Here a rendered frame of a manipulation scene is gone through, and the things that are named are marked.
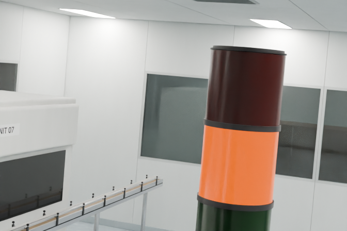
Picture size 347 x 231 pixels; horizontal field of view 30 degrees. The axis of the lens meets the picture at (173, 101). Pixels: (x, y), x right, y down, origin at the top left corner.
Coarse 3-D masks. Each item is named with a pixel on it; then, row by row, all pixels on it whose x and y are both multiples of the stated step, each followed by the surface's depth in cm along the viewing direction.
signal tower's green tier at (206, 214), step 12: (204, 204) 42; (204, 216) 41; (216, 216) 41; (228, 216) 40; (240, 216) 40; (252, 216) 41; (264, 216) 41; (204, 228) 41; (216, 228) 41; (228, 228) 40; (240, 228) 40; (252, 228) 41; (264, 228) 41
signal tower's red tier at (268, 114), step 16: (224, 64) 41; (240, 64) 40; (256, 64) 40; (272, 64) 40; (224, 80) 40; (240, 80) 40; (256, 80) 40; (272, 80) 40; (208, 96) 42; (224, 96) 40; (240, 96) 40; (256, 96) 40; (272, 96) 41; (208, 112) 42; (224, 112) 40; (240, 112) 40; (256, 112) 40; (272, 112) 41
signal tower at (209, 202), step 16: (224, 48) 40; (240, 48) 40; (256, 48) 40; (224, 128) 40; (240, 128) 40; (256, 128) 40; (272, 128) 41; (224, 208) 40; (240, 208) 40; (256, 208) 41
